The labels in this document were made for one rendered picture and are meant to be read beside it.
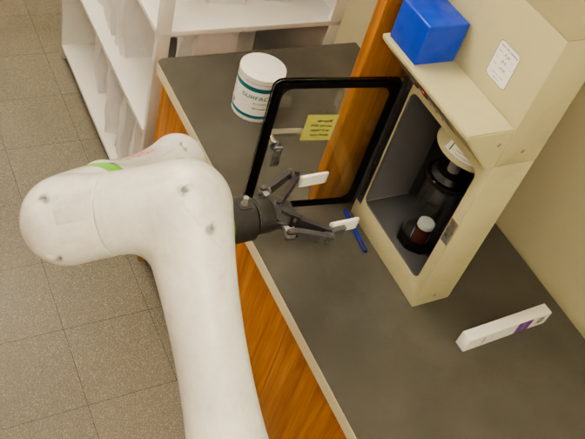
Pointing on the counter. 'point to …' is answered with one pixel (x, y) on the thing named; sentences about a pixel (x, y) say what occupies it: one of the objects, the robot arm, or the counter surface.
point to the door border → (339, 87)
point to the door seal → (325, 87)
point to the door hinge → (385, 137)
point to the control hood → (460, 105)
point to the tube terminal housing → (527, 49)
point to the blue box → (429, 30)
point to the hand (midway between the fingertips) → (337, 199)
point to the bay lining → (407, 153)
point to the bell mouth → (453, 151)
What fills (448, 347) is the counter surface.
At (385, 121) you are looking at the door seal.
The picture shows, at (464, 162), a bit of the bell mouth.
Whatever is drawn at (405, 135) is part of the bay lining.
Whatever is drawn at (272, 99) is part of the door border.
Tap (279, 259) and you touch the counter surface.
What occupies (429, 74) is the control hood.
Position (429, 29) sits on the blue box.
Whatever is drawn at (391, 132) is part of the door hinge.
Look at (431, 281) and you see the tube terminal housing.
